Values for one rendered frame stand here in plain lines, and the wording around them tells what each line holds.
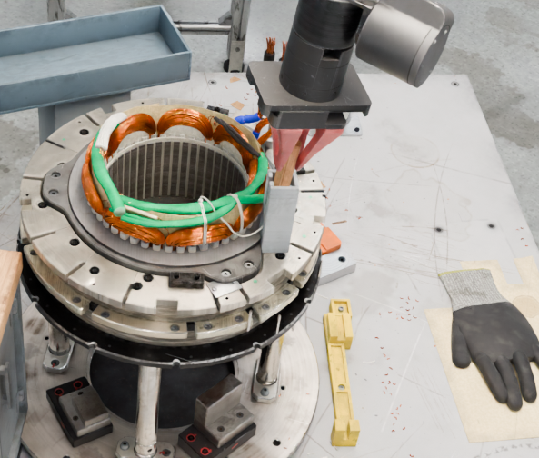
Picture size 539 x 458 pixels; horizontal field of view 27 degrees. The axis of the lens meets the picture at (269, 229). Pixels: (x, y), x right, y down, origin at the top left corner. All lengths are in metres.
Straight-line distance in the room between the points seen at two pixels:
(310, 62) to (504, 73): 2.42
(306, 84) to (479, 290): 0.67
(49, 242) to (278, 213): 0.23
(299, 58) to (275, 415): 0.54
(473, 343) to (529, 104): 1.83
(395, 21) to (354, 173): 0.81
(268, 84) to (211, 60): 2.20
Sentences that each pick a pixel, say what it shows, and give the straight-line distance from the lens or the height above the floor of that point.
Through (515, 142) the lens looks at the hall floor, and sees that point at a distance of 3.15.
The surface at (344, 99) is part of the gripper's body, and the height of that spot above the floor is 1.30.
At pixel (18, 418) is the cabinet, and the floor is 0.80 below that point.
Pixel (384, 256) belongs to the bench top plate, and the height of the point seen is 0.78.
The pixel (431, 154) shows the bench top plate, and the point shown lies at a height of 0.78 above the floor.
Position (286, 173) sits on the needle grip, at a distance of 1.08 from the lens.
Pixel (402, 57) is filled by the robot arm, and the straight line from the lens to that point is 0.94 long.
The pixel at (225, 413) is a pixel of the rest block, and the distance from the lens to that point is 1.34.
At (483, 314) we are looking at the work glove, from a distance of 1.55.
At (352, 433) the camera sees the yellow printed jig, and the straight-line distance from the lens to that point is 1.38.
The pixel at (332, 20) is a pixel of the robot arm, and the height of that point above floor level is 1.38.
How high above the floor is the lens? 1.92
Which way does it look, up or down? 45 degrees down
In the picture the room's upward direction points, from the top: 9 degrees clockwise
